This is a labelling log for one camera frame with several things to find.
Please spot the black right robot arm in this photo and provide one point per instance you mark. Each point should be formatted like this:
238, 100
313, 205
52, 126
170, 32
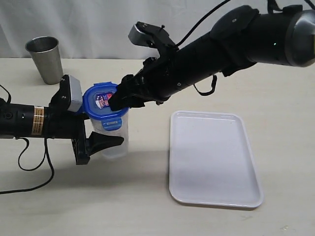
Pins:
240, 39

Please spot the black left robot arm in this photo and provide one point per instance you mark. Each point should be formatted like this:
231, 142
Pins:
28, 121

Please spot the white backdrop curtain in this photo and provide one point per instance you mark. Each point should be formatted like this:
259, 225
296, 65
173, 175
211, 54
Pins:
98, 29

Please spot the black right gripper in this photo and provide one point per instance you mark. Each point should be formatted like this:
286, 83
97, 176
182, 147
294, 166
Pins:
156, 81

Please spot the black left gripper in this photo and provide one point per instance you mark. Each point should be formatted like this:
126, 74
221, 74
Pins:
62, 124

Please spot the clear plastic tall container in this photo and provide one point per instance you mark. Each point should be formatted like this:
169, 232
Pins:
111, 132

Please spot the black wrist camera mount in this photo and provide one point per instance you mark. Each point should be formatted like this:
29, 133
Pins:
69, 95

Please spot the stainless steel cup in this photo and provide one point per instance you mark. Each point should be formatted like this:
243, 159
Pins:
44, 51

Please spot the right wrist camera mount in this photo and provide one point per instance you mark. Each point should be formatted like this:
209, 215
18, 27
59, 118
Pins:
147, 35

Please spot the blue plastic lid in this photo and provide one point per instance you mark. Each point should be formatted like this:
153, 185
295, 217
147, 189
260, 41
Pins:
96, 106

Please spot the white rectangular tray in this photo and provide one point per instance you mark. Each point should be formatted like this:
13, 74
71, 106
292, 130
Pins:
211, 161

